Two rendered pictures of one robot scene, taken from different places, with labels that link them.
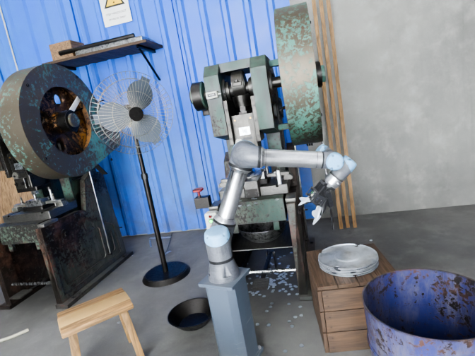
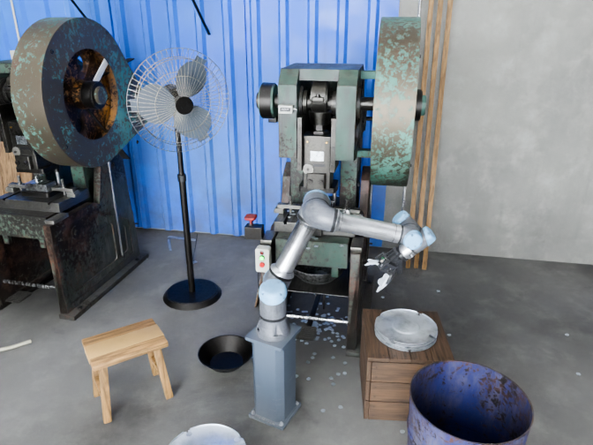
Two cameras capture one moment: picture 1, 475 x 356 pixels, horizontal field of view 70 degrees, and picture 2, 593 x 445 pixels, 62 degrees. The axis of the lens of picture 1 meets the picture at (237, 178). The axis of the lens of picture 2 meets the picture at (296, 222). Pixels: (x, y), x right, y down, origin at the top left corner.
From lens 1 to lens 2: 0.64 m
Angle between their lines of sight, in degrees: 12
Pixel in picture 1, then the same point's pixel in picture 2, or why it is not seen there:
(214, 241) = (270, 299)
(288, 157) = (364, 228)
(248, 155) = (322, 219)
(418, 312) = (461, 400)
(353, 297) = (402, 373)
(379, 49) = (504, 54)
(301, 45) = (403, 87)
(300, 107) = (388, 155)
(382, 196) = (465, 235)
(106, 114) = (146, 101)
